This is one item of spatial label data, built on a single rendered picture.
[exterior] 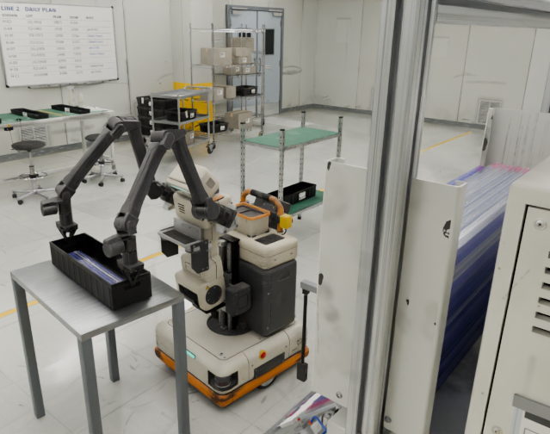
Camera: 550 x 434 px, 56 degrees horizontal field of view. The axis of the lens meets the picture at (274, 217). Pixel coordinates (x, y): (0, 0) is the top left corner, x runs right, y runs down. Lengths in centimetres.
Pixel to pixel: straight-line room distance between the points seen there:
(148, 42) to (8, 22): 232
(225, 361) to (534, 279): 225
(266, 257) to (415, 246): 207
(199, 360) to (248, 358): 25
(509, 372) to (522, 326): 6
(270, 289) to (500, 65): 906
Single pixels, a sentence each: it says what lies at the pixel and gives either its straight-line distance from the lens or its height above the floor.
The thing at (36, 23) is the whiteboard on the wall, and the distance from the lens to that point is 831.
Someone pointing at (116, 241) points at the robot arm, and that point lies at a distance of 201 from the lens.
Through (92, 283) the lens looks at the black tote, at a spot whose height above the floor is 86.
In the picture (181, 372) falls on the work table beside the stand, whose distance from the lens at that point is 240.
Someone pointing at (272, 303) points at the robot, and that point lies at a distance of 276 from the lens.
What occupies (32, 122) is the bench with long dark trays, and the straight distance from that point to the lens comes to 654.
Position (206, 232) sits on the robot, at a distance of 254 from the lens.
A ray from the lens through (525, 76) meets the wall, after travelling 1110.
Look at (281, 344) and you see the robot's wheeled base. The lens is 289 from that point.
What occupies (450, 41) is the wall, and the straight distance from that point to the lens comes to 1152.
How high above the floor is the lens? 185
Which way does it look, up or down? 20 degrees down
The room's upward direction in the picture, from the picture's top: 1 degrees clockwise
